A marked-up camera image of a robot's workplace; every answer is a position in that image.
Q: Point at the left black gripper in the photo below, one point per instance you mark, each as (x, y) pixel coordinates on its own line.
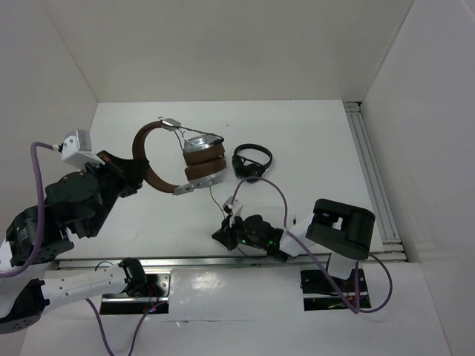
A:
(131, 171)

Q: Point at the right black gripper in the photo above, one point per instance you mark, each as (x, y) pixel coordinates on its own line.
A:
(225, 233)

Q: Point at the brown silver headphones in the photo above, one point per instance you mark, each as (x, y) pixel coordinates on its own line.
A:
(203, 153)

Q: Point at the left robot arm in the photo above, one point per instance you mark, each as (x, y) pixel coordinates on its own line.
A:
(35, 239)

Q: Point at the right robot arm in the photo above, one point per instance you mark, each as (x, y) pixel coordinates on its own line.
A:
(345, 230)

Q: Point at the right black headphones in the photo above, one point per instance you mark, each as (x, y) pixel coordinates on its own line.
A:
(249, 169)

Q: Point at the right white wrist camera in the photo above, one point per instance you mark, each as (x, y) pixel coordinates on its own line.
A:
(233, 208)

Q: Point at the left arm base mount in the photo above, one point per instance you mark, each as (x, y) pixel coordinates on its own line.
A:
(153, 297)

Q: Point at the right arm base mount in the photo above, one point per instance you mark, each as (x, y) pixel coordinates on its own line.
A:
(319, 295)

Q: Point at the front aluminium rail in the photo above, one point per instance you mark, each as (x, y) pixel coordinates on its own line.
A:
(186, 262)

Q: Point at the aluminium rail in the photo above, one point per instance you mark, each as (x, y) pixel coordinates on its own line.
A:
(186, 262)
(389, 233)

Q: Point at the right side aluminium rail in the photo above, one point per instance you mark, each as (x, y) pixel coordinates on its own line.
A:
(389, 233)

